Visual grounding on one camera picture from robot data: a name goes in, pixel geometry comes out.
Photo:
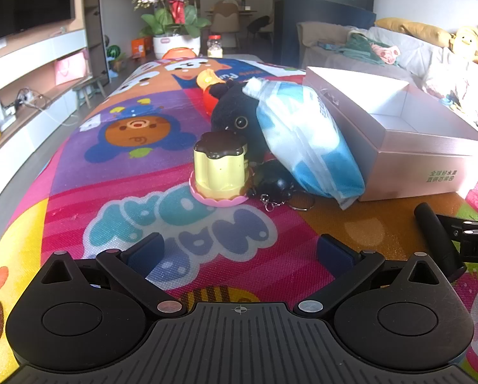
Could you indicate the grey covered sofa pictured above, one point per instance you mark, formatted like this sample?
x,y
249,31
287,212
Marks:
x,y
334,60

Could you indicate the beige dining chair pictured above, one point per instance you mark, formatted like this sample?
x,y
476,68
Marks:
x,y
225,22

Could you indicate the orange carton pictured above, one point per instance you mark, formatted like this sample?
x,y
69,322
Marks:
x,y
141,47

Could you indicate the watermelon ball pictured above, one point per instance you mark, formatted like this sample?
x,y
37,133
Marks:
x,y
113,52

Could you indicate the colourful cartoon printed mat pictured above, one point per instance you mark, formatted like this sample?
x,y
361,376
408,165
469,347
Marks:
x,y
123,208

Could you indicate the small wooden stool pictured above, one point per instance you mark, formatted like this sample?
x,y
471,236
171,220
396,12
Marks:
x,y
89,86

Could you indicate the pink paper bag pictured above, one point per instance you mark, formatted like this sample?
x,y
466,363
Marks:
x,y
71,68

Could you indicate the orange round toy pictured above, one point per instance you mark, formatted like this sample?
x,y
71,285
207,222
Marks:
x,y
179,54

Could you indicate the dark chair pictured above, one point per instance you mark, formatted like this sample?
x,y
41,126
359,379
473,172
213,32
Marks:
x,y
259,26

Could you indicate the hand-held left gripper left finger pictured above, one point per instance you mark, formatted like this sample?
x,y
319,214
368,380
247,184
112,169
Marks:
x,y
146,254

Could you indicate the white pink patterned cloth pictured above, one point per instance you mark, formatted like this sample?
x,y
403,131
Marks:
x,y
454,76

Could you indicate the potted pink orchid plant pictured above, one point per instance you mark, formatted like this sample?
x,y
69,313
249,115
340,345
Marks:
x,y
177,48

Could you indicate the white television cabinet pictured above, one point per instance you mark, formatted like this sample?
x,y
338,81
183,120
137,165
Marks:
x,y
43,126

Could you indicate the small blue toy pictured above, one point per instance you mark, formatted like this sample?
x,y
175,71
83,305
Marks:
x,y
446,102

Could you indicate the green cloth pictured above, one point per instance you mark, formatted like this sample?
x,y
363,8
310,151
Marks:
x,y
358,46

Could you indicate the orange plastic cup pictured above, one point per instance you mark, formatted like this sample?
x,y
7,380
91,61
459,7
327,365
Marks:
x,y
207,80

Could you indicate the blue wet wipes pack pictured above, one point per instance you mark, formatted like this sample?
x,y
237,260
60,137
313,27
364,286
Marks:
x,y
302,136

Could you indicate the pink cardboard box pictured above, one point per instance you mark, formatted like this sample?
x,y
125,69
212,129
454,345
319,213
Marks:
x,y
402,164

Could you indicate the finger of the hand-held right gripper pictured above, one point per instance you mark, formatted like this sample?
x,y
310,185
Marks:
x,y
438,240

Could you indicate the black plush toy with keyring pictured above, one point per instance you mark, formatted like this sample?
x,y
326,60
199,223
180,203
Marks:
x,y
231,112

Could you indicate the yellow pillow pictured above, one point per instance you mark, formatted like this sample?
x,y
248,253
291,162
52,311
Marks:
x,y
418,30

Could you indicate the yellow duck plush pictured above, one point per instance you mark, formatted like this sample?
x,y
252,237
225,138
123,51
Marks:
x,y
466,42

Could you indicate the yellow pudding toy brown top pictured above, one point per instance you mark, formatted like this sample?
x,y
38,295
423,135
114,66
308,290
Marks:
x,y
219,168

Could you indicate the clear jar with red lid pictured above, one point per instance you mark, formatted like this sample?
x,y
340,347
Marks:
x,y
215,48

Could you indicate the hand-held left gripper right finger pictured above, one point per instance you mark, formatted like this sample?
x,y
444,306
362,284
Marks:
x,y
334,254

